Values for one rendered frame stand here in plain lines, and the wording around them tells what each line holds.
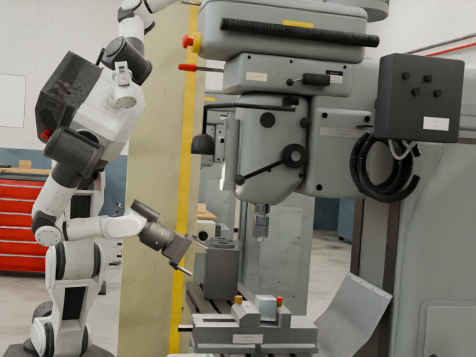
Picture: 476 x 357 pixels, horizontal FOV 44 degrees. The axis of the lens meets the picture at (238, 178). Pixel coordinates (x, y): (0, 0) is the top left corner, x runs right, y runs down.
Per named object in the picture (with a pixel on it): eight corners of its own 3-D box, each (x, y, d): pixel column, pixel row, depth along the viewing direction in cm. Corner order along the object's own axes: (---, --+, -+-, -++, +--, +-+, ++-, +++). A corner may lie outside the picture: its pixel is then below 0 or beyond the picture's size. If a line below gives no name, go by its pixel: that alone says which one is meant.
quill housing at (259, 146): (241, 204, 164) (248, 89, 163) (226, 197, 184) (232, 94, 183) (305, 207, 169) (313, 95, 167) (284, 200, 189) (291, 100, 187)
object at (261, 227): (255, 238, 174) (256, 219, 174) (250, 235, 179) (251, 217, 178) (270, 238, 176) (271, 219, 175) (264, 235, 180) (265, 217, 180)
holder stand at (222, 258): (203, 299, 213) (207, 244, 212) (202, 285, 235) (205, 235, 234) (236, 301, 214) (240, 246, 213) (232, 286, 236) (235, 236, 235)
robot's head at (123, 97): (110, 112, 181) (118, 95, 174) (106, 84, 185) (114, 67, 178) (130, 113, 184) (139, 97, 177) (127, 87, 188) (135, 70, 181)
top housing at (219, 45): (207, 46, 157) (210, -15, 156) (192, 59, 182) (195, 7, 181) (369, 64, 167) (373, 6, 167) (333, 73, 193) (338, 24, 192)
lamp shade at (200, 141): (185, 153, 173) (187, 132, 173) (207, 154, 177) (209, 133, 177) (197, 154, 167) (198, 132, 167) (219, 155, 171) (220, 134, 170)
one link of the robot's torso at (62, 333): (32, 346, 232) (45, 237, 217) (83, 341, 241) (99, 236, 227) (39, 372, 219) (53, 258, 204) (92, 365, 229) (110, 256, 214)
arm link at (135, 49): (108, 40, 205) (106, 64, 196) (127, 26, 202) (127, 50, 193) (130, 61, 213) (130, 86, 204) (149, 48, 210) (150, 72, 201)
